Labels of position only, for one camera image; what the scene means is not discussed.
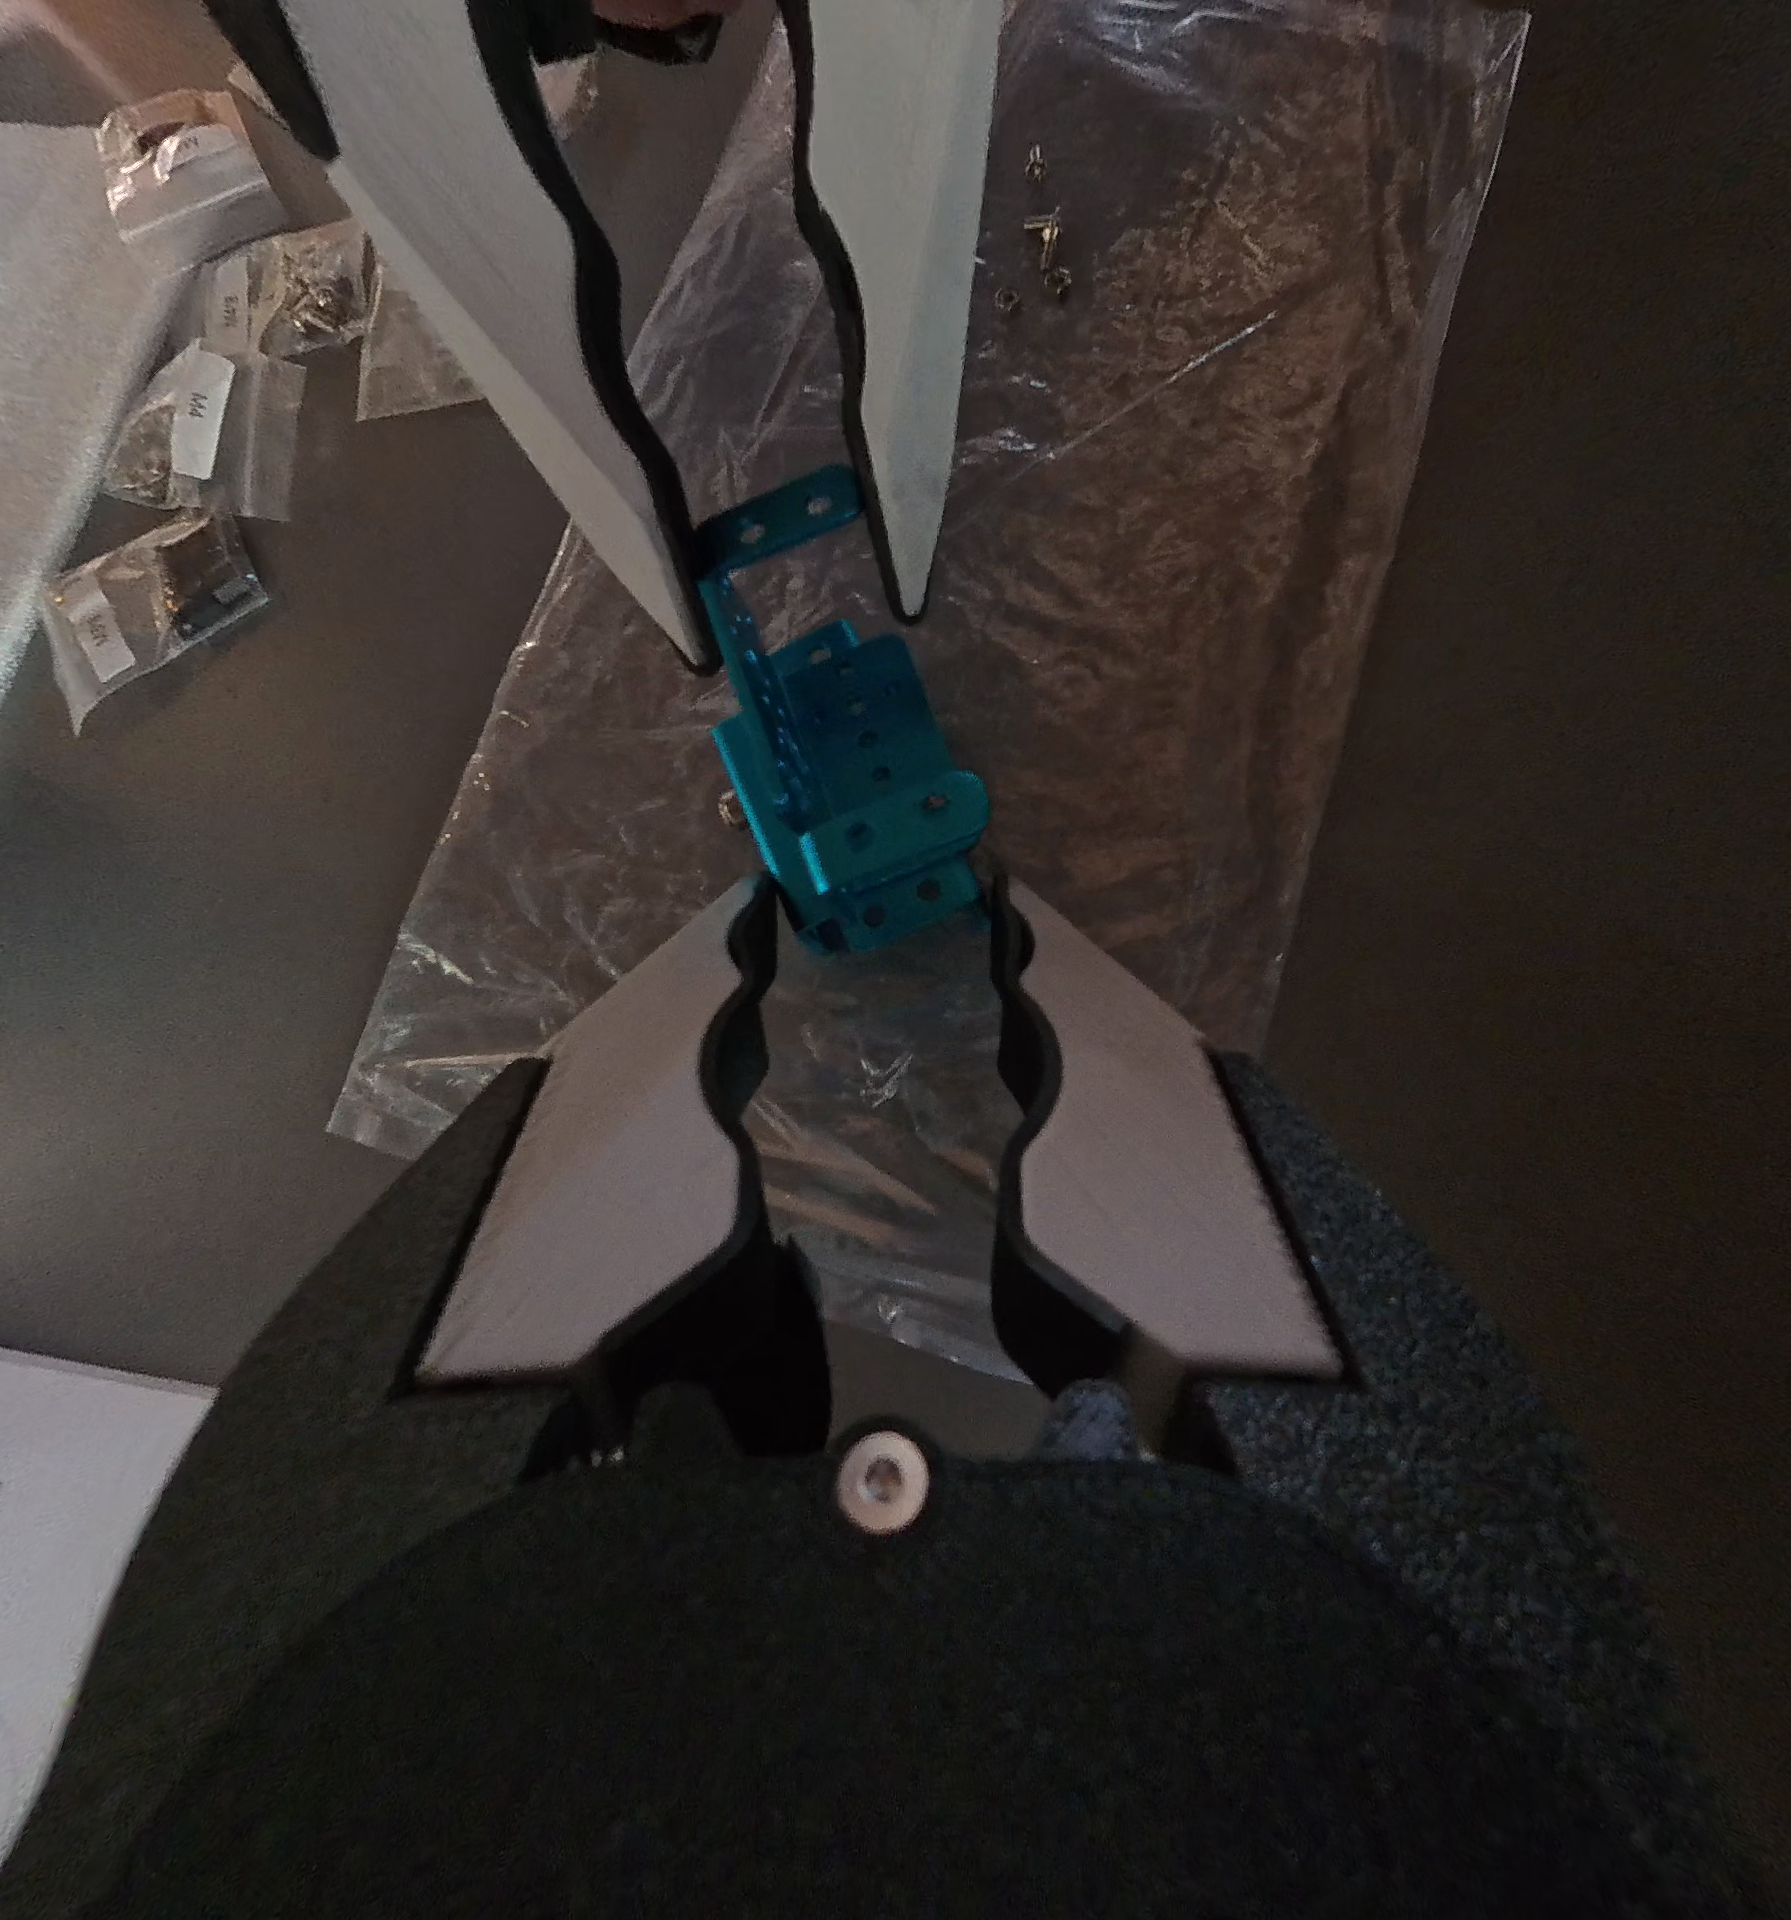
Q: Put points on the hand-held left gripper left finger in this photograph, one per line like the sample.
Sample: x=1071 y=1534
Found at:
x=597 y=1200

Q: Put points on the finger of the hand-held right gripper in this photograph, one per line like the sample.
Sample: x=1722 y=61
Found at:
x=503 y=302
x=909 y=225

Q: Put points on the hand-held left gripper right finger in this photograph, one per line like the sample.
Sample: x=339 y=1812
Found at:
x=1150 y=1183

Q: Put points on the blue metal bracket assembly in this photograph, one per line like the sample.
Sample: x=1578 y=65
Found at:
x=836 y=751

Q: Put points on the group of small hardware bags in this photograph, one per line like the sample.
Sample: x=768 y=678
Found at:
x=205 y=437

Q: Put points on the clear plastic bag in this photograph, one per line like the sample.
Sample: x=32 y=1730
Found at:
x=1209 y=600

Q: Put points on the open instruction manual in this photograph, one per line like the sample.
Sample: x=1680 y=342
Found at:
x=28 y=1576

